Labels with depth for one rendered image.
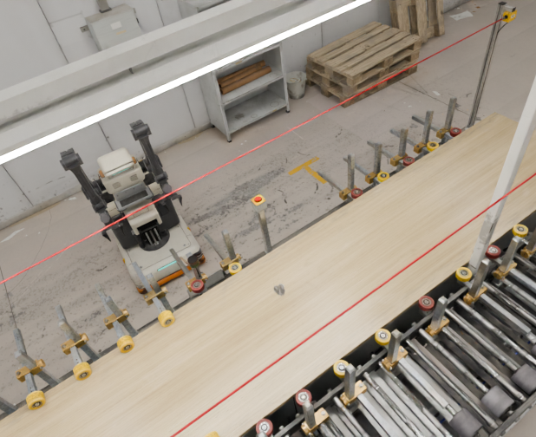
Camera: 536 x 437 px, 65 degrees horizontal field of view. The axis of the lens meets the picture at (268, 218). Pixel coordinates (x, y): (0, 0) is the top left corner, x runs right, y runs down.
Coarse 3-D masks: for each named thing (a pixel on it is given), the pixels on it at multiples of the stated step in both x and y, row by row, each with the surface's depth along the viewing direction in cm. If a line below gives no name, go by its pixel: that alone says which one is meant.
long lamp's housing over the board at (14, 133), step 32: (320, 0) 156; (352, 0) 162; (224, 32) 147; (256, 32) 148; (160, 64) 137; (192, 64) 140; (64, 96) 131; (96, 96) 130; (128, 96) 134; (0, 128) 123; (32, 128) 124; (64, 128) 128
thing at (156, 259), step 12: (180, 216) 394; (180, 228) 379; (168, 240) 371; (180, 240) 369; (192, 240) 368; (132, 252) 367; (144, 252) 365; (156, 252) 363; (168, 252) 362; (180, 252) 360; (192, 252) 362; (144, 264) 356; (156, 264) 354; (168, 264) 356; (132, 276) 351; (156, 276) 357; (168, 276) 365; (144, 288) 360
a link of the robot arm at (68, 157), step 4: (72, 148) 249; (64, 152) 248; (68, 152) 246; (72, 152) 244; (64, 156) 243; (68, 156) 242; (72, 156) 242; (64, 160) 241; (68, 160) 241; (72, 160) 242; (76, 160) 243; (64, 164) 241; (68, 164) 242; (72, 164) 244; (88, 180) 268; (92, 184) 272; (96, 184) 275; (96, 188) 276; (100, 188) 282; (84, 192) 273; (100, 192) 278
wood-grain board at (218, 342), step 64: (512, 128) 318; (384, 192) 290; (448, 192) 282; (512, 192) 275; (320, 256) 261; (384, 256) 255; (448, 256) 249; (192, 320) 242; (256, 320) 237; (320, 320) 232; (384, 320) 227; (64, 384) 226; (128, 384) 221; (192, 384) 217; (256, 384) 212
